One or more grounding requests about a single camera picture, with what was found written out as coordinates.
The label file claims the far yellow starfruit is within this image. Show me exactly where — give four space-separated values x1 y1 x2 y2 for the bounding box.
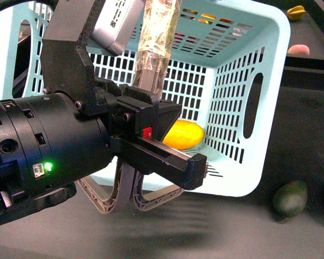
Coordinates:
287 5 306 21

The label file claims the pale pink peach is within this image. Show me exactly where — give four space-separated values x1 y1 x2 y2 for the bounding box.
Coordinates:
287 44 310 56

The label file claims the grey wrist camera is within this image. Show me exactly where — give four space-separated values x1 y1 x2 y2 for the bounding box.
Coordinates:
91 0 146 56

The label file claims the black fruit tray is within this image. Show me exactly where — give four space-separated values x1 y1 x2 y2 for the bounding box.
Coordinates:
280 1 324 70

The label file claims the light blue plastic basket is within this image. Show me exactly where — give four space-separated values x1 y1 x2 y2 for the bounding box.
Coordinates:
0 1 290 197

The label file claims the yellow mango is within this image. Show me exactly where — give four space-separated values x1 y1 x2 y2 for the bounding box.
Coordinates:
163 120 204 149

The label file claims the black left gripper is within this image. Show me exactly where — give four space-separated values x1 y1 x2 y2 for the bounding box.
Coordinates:
95 77 206 190

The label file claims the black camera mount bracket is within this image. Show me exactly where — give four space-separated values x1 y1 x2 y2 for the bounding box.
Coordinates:
40 1 107 116

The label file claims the green avocado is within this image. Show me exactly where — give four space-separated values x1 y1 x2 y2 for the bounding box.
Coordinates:
272 181 308 217

